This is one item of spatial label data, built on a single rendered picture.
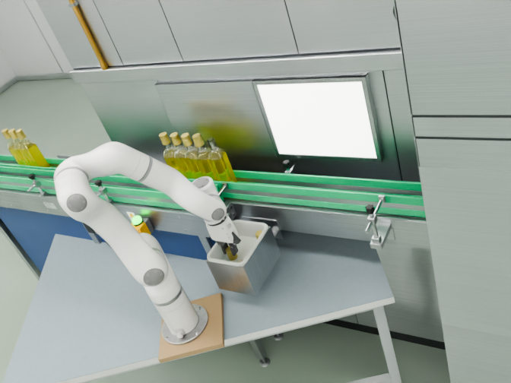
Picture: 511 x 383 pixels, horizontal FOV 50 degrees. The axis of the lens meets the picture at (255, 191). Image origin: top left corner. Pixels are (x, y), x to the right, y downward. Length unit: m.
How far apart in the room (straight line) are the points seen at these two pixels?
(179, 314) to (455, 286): 0.97
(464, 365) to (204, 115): 1.34
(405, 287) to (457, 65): 1.37
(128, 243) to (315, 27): 0.92
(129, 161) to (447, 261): 1.00
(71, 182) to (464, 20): 1.14
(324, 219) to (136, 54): 1.00
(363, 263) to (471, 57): 1.11
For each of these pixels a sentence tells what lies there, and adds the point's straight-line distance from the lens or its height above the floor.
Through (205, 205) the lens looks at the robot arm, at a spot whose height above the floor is 1.31.
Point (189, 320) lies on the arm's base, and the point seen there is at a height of 0.83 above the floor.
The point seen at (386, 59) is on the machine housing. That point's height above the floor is 1.54.
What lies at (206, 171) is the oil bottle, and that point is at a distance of 2.20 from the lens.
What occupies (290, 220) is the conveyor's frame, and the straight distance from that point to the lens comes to 2.11.
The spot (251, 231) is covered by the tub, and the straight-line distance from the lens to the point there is 2.15.
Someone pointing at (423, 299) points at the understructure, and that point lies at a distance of 2.53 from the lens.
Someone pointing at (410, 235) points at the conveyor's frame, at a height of 0.98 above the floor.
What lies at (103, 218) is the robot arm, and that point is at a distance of 1.79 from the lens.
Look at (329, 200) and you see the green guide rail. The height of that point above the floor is 1.09.
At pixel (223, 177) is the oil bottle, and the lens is 2.18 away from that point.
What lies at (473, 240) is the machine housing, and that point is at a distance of 1.65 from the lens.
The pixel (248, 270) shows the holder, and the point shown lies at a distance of 2.00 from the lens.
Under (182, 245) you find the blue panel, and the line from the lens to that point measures 2.47.
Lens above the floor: 2.31
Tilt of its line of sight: 35 degrees down
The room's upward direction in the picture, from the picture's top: 21 degrees counter-clockwise
